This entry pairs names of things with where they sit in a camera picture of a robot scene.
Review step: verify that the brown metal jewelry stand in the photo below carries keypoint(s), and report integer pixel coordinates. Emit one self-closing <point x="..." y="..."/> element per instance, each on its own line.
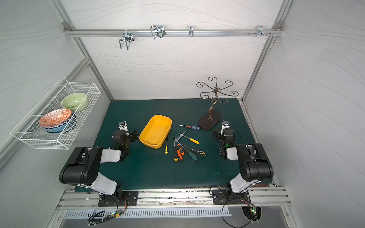
<point x="216" y="95"/>

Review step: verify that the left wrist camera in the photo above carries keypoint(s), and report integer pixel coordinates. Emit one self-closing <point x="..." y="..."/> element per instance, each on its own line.
<point x="123" y="125"/>

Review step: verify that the metal double hook middle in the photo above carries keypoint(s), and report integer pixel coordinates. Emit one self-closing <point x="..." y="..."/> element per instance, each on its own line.
<point x="157" y="31"/>

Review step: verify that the red blue handle screwdriver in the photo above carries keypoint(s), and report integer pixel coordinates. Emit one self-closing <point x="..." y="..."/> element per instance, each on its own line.
<point x="190" y="127"/>

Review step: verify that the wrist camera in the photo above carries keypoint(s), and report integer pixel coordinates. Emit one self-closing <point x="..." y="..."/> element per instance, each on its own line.
<point x="123" y="125"/>
<point x="225" y="125"/>

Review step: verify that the green table mat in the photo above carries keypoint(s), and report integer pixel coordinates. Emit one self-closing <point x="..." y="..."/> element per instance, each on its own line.
<point x="148" y="168"/>

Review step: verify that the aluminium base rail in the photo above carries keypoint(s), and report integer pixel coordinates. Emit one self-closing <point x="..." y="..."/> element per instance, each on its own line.
<point x="176" y="198"/>

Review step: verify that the yellow plastic storage box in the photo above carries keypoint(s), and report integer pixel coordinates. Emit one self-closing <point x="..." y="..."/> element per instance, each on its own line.
<point x="155" y="132"/>

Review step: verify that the metal double hook left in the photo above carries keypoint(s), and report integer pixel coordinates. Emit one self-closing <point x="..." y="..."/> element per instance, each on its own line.
<point x="126" y="40"/>

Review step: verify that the black yellow handle screwdriver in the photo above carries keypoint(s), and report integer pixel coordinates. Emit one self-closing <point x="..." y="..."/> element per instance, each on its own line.
<point x="166" y="146"/>

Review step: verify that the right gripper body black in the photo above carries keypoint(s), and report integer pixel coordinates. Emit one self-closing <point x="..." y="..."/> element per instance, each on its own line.
<point x="216" y="135"/>

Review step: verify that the small metal hook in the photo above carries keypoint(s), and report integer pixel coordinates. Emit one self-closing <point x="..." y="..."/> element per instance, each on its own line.
<point x="191" y="31"/>

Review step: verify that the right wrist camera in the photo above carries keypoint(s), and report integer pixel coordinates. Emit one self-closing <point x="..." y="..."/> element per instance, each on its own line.
<point x="225" y="125"/>

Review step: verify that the orange black grip screwdriver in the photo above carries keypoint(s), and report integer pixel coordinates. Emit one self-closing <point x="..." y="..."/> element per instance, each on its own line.
<point x="180" y="150"/>

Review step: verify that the green handle screwdriver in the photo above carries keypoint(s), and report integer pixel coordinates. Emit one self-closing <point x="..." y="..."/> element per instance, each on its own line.
<point x="189" y="152"/>

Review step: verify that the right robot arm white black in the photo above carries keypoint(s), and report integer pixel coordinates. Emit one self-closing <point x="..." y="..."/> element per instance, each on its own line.
<point x="254" y="164"/>

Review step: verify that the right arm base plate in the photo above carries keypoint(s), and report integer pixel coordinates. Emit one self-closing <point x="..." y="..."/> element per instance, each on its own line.
<point x="221" y="197"/>

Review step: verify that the metal double hook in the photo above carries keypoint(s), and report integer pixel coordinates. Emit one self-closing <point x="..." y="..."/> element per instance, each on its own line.
<point x="126" y="40"/>
<point x="157" y="31"/>

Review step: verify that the blue bowl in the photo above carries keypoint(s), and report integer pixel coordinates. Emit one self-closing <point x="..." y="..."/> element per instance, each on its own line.
<point x="65" y="126"/>

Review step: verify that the black yellow dotted screwdriver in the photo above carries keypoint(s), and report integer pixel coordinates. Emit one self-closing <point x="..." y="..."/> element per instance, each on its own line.
<point x="197" y="151"/>

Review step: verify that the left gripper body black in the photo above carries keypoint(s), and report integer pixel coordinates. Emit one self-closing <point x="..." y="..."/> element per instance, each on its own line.
<point x="132" y="135"/>

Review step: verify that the yellow handle small screwdriver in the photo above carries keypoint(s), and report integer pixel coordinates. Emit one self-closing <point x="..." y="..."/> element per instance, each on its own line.
<point x="191" y="139"/>

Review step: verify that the black orange slim screwdriver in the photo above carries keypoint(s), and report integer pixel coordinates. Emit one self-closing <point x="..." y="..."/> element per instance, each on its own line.
<point x="175" y="150"/>

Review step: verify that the metal hook right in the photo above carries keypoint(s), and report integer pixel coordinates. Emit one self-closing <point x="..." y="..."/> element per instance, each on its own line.
<point x="260" y="33"/>

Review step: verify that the white vent grille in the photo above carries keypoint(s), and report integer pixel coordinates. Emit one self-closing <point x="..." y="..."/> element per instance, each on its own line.
<point x="151" y="213"/>

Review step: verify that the green ceramic bowl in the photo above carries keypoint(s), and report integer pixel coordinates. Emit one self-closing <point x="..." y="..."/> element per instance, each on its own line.
<point x="75" y="102"/>

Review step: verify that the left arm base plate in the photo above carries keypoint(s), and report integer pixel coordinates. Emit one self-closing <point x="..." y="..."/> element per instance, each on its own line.
<point x="131" y="198"/>

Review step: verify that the aluminium cross rail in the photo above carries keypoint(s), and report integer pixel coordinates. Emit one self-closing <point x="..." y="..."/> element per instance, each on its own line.
<point x="141" y="33"/>

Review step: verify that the white wire wall basket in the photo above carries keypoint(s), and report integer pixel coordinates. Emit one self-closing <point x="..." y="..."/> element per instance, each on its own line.
<point x="31" y="133"/>

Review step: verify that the clear handle screwdriver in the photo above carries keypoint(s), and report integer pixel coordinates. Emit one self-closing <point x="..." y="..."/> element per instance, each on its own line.
<point x="180" y="136"/>

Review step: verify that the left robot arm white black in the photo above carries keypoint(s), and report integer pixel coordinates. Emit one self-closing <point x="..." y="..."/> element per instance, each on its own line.
<point x="83" y="166"/>

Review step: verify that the orange patterned bowl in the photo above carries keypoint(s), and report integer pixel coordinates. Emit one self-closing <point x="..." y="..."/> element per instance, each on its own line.
<point x="55" y="117"/>

